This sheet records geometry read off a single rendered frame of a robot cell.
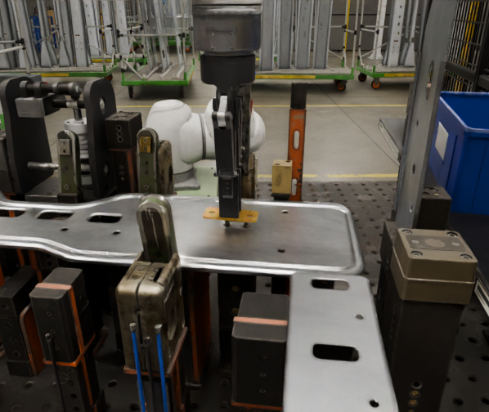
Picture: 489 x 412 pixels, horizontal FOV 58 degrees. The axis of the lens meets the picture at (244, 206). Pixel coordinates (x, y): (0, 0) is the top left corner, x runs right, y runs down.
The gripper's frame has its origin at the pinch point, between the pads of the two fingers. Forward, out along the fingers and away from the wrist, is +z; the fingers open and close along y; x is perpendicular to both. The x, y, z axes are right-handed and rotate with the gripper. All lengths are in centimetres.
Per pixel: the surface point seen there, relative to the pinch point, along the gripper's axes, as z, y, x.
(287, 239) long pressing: 5.7, 3.2, 9.0
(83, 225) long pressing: 5.5, 2.7, -23.1
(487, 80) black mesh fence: -10, -54, 54
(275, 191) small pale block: 3.9, -11.0, 6.4
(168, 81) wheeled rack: 70, -598, -186
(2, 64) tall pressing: 55, -652, -484
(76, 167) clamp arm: 1.5, -12.8, -31.3
